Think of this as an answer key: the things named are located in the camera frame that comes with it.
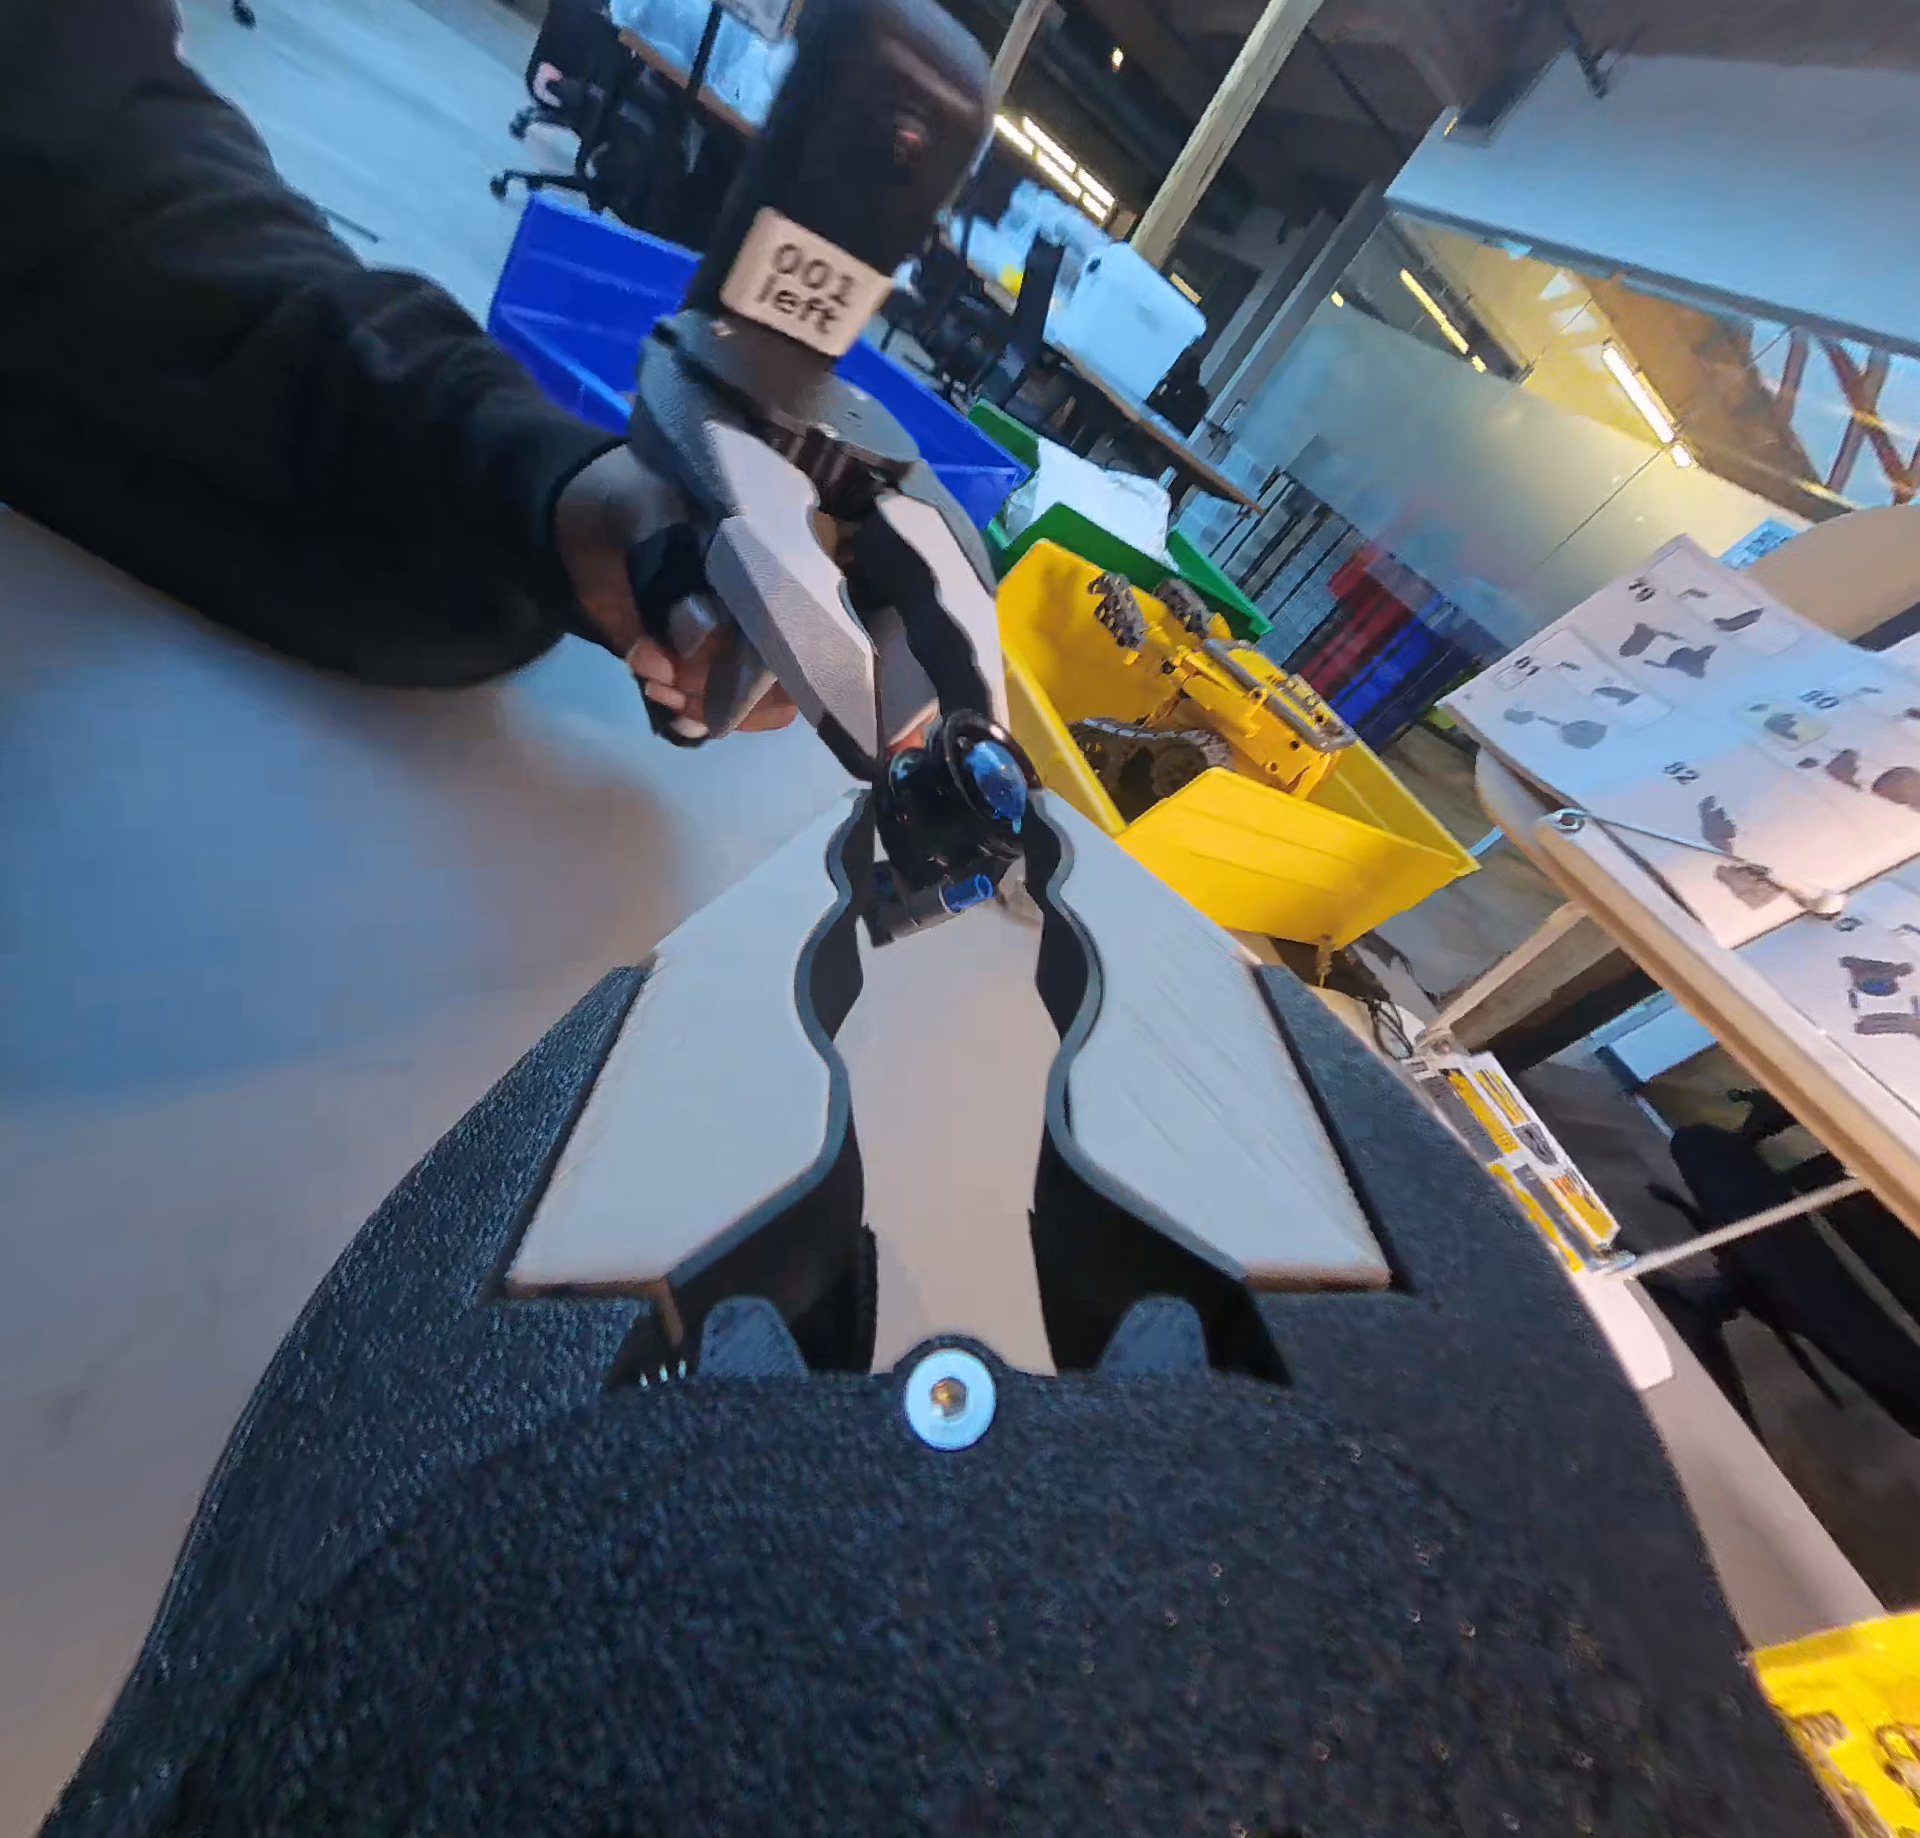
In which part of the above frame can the blue plastic bin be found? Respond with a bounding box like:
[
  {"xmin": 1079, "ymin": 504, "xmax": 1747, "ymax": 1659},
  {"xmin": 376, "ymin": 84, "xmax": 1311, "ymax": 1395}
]
[{"xmin": 486, "ymin": 193, "xmax": 1029, "ymax": 528}]

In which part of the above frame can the green plastic bin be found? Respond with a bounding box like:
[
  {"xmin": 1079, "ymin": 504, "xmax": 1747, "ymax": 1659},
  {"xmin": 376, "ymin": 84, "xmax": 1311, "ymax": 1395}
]
[{"xmin": 966, "ymin": 401, "xmax": 1276, "ymax": 641}]

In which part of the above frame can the instruction booklet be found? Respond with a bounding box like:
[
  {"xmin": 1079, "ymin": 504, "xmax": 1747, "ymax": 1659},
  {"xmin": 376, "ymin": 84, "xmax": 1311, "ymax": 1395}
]
[{"xmin": 1447, "ymin": 533, "xmax": 1920, "ymax": 1106}]

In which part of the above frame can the black cable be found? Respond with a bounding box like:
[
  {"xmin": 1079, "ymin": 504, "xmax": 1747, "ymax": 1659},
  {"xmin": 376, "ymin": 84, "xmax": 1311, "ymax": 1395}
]
[{"xmin": 1319, "ymin": 944, "xmax": 1418, "ymax": 1060}]

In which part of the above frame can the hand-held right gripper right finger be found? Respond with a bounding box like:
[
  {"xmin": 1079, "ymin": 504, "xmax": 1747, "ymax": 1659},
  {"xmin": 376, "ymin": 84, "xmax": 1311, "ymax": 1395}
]
[{"xmin": 1034, "ymin": 795, "xmax": 1396, "ymax": 1291}]

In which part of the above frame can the yellow toy tracked robot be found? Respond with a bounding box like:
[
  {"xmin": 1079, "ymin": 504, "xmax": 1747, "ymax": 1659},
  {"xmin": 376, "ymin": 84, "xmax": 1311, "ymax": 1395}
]
[{"xmin": 1071, "ymin": 569, "xmax": 1359, "ymax": 805}]

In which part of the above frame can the grey toy joint assembly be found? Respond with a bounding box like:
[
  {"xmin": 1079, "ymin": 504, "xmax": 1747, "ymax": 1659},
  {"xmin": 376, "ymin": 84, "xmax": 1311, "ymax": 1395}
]
[{"xmin": 868, "ymin": 714, "xmax": 1039, "ymax": 948}]

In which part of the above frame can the person's left hand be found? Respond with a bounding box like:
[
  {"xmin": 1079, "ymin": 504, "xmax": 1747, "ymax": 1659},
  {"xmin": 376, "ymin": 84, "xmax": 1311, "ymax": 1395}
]
[{"xmin": 556, "ymin": 443, "xmax": 803, "ymax": 747}]

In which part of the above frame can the parts bin rack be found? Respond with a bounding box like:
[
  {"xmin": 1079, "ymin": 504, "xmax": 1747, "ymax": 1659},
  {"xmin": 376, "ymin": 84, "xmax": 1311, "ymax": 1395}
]
[{"xmin": 1201, "ymin": 464, "xmax": 1502, "ymax": 753}]

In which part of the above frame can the thin wooden post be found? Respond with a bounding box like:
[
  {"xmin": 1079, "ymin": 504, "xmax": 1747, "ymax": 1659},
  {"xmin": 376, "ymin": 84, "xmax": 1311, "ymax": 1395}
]
[{"xmin": 991, "ymin": 0, "xmax": 1064, "ymax": 107}]

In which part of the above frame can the black office chair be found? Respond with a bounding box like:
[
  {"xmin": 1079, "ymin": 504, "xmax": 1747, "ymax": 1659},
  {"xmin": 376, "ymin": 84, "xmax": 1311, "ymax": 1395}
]
[{"xmin": 492, "ymin": 0, "xmax": 663, "ymax": 213}]

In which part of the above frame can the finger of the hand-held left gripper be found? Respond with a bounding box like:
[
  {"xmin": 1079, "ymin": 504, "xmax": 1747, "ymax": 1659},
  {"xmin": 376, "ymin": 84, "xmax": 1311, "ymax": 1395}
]
[
  {"xmin": 702, "ymin": 419, "xmax": 887, "ymax": 787},
  {"xmin": 856, "ymin": 492, "xmax": 1013, "ymax": 737}
]

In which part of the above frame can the yellow plastic bin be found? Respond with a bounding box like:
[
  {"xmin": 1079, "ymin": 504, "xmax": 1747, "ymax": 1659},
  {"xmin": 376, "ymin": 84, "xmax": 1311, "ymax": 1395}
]
[
  {"xmin": 1752, "ymin": 1614, "xmax": 1920, "ymax": 1838},
  {"xmin": 995, "ymin": 541, "xmax": 1478, "ymax": 948}
]

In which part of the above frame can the white storage box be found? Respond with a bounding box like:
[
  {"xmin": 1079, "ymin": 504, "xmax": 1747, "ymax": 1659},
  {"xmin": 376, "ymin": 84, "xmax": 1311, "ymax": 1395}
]
[{"xmin": 1049, "ymin": 241, "xmax": 1209, "ymax": 401}]

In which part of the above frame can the sticker sheet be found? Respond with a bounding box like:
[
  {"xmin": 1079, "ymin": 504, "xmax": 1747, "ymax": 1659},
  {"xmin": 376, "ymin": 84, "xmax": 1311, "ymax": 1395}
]
[{"xmin": 1411, "ymin": 1050, "xmax": 1629, "ymax": 1271}]

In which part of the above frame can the white bubble wrap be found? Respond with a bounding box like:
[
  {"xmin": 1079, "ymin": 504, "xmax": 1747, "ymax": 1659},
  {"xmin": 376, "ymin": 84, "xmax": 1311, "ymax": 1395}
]
[{"xmin": 1034, "ymin": 434, "xmax": 1172, "ymax": 558}]

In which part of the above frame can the grey desk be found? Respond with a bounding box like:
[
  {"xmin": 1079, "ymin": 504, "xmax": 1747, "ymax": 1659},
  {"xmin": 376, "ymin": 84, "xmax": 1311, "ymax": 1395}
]
[{"xmin": 0, "ymin": 509, "xmax": 1878, "ymax": 1838}]

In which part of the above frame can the white book stand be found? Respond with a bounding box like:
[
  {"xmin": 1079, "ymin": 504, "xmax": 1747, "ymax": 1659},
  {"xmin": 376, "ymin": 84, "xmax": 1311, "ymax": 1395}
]
[{"xmin": 1411, "ymin": 504, "xmax": 1920, "ymax": 1391}]

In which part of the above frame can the thick wooden post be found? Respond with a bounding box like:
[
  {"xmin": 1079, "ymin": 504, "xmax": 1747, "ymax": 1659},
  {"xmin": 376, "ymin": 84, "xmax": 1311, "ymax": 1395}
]
[{"xmin": 1128, "ymin": 0, "xmax": 1359, "ymax": 268}]

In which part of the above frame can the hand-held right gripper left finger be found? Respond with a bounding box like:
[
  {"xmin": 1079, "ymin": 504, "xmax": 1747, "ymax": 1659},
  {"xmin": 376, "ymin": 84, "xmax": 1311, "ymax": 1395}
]
[{"xmin": 508, "ymin": 795, "xmax": 874, "ymax": 1346}]

